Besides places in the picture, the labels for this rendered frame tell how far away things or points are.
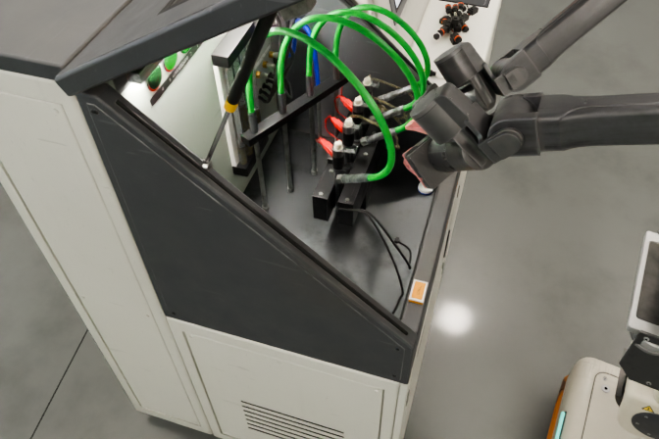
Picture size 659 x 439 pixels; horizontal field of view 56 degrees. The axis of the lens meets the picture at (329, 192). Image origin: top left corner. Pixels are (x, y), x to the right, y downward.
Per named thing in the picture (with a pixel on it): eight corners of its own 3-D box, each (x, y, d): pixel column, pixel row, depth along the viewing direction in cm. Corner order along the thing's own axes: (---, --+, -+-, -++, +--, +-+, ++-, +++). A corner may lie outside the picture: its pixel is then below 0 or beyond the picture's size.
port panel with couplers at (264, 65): (266, 97, 157) (252, -15, 135) (254, 95, 158) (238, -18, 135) (283, 68, 166) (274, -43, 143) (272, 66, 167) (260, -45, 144)
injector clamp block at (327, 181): (352, 245, 153) (353, 204, 141) (314, 236, 155) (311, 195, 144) (386, 153, 174) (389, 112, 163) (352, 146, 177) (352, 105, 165)
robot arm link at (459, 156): (484, 178, 84) (510, 148, 85) (451, 143, 83) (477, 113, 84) (460, 178, 91) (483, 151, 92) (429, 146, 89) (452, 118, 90)
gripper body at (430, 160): (403, 156, 95) (425, 154, 88) (451, 118, 97) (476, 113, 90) (427, 190, 96) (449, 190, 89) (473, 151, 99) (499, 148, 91)
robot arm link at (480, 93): (491, 113, 108) (504, 97, 112) (471, 80, 107) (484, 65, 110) (461, 124, 114) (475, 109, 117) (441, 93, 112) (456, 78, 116)
